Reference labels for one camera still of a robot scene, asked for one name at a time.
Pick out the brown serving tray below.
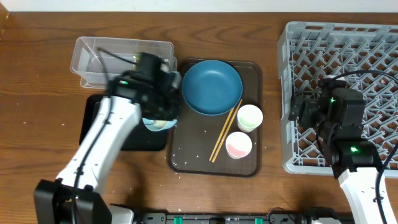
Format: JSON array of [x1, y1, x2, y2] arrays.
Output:
[[167, 61, 262, 177]]

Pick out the yellow green snack wrapper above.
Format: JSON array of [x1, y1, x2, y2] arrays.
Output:
[[133, 55, 140, 63]]

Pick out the grey dishwasher rack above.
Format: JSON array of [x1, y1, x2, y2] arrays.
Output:
[[277, 22, 397, 175]]

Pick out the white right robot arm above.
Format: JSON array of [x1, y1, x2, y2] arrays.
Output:
[[289, 73, 397, 223]]

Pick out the dark blue plate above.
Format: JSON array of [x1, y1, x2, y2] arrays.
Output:
[[182, 60, 243, 116]]

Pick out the left wooden chopstick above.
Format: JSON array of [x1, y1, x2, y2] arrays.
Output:
[[209, 108, 235, 162]]

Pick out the clear plastic waste bin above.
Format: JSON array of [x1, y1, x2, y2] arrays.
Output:
[[70, 37, 177, 89]]

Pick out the white cup pink inside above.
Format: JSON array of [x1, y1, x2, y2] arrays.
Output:
[[225, 132, 252, 159]]

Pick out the light blue bowl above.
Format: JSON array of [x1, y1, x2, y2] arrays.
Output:
[[142, 118, 177, 132]]

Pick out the wooden chopstick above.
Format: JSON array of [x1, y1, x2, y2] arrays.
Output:
[[209, 108, 235, 162], [212, 99, 243, 163]]

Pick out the white cup green inside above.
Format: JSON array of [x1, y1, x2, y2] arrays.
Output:
[[237, 105, 264, 133]]

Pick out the right wooden chopstick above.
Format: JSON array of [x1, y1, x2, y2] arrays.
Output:
[[212, 99, 243, 163]]

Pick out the black waste tray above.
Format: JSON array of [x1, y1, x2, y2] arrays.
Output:
[[79, 94, 167, 151]]

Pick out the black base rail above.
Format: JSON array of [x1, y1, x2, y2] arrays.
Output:
[[105, 205, 355, 224]]

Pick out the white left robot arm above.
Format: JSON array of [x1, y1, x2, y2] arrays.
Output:
[[34, 52, 182, 223]]

